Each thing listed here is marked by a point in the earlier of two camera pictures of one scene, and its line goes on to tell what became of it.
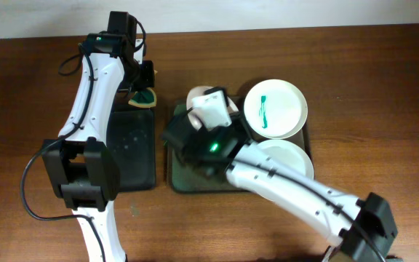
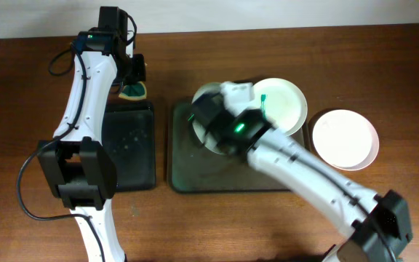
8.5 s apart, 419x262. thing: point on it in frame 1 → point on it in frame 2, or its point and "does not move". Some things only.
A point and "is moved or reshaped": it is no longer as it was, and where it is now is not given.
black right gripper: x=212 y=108 → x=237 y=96
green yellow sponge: x=146 y=98 is moved or reshaped
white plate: x=193 y=117 → x=347 y=139
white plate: x=275 y=109 does not move
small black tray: x=131 y=136 does not move
